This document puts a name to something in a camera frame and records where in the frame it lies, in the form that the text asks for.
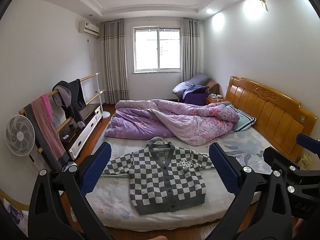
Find leaf print bed sheet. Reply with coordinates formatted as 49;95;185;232
220;126;274;175

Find grey hooded garment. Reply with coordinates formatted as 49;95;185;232
52;81;72;107

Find dark white tv cabinet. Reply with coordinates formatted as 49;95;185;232
59;104;103;160

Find wooden bed headboard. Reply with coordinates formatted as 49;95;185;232
225;76;317;155

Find blue bedding pile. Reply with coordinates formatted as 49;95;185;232
172;73;212;99

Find wooden nightstand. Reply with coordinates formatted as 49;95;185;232
205;95;228;105

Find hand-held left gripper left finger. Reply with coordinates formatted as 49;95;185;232
27;142;114;240

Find white framed window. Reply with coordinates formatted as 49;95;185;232
132;26;182;73

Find white wall air conditioner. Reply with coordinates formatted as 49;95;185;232
79;21;100;37

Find pink grey striped towel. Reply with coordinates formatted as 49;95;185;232
24;94;70;173

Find wooden barre rack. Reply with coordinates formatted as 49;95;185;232
19;72;110;155

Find air conditioner power cable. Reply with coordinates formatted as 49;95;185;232
87;36;97;61

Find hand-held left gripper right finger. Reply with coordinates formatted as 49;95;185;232
209;142;293;240

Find blue striped pillow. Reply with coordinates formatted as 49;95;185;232
226;104;257;133

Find grey beige striped curtain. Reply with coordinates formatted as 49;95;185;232
180;17;204;88
100;19;130;105

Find purple floral quilt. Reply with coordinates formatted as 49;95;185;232
104;99;240;147

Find yellow packet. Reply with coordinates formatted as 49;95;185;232
297;152;312;170

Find floral printed cloth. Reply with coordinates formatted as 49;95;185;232
0;189;30;235

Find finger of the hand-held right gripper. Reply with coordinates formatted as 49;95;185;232
296;134;320;153
264;147;310;183

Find grey white checkered cardigan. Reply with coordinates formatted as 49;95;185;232
101;137;216;215

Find white electric fan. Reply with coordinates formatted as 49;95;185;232
5;115;42;170

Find black jacket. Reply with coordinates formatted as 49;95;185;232
60;79;87;128

